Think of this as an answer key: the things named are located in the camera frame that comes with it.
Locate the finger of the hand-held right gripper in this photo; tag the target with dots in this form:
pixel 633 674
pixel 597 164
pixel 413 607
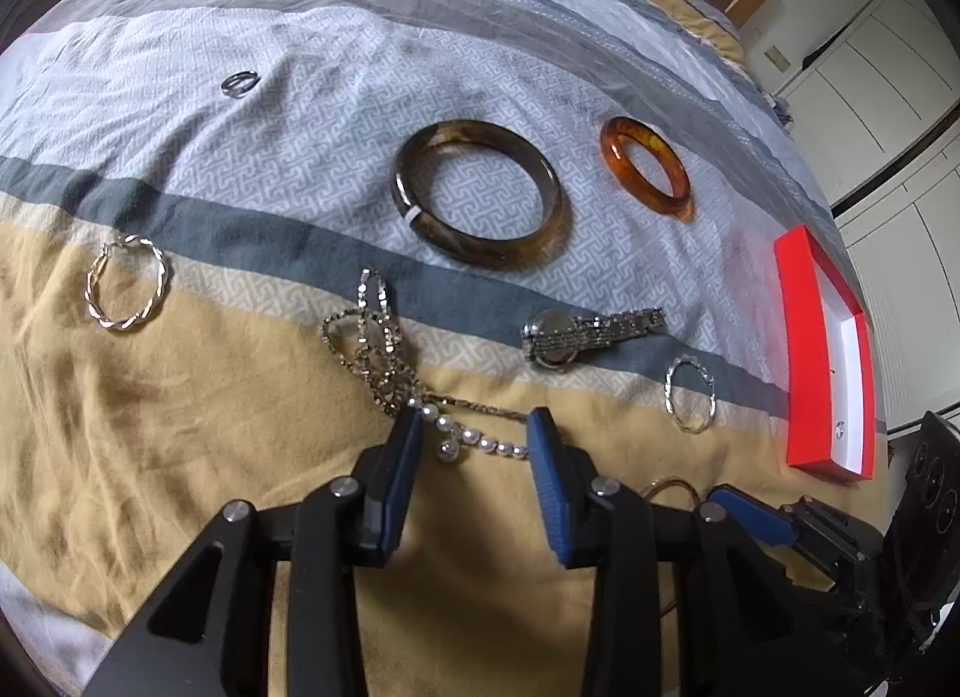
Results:
pixel 750 517

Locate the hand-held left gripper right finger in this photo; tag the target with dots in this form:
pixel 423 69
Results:
pixel 551 494

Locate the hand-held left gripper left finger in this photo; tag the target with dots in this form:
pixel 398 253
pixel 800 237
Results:
pixel 396 487

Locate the thin metal bangle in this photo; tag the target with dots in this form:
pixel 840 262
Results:
pixel 660 485

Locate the twisted silver hoop earring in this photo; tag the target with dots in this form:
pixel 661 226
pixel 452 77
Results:
pixel 91 292
pixel 673 412

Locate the silver wristwatch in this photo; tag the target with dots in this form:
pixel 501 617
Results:
pixel 559 346

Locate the red jewelry box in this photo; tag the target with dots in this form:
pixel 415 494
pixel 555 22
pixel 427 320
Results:
pixel 806 337

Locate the dark brown bangle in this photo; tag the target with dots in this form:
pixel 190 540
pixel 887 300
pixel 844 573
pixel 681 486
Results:
pixel 420 217

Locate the amber bangle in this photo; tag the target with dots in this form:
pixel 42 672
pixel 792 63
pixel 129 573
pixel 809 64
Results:
pixel 637 179

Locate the bed with striped cover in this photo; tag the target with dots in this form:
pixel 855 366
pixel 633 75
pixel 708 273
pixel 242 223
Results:
pixel 225 179

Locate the white wardrobe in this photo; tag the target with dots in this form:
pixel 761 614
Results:
pixel 900 82

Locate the wall socket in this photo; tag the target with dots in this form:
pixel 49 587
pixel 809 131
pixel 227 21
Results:
pixel 776 57

